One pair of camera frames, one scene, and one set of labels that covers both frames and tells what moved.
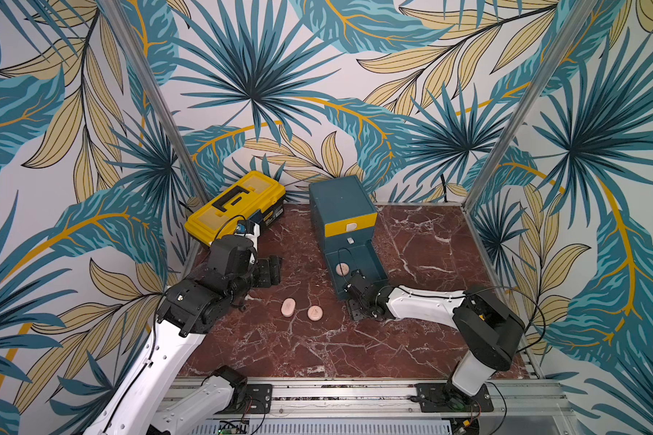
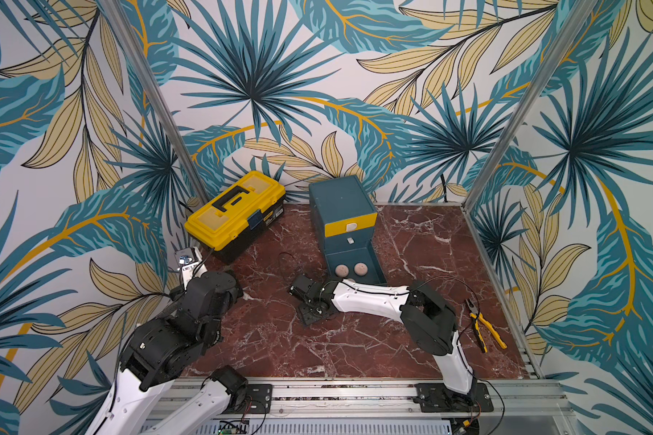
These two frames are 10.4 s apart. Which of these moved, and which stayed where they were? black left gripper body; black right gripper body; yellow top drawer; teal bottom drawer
Moved: black right gripper body; black left gripper body
Stayed: yellow top drawer; teal bottom drawer
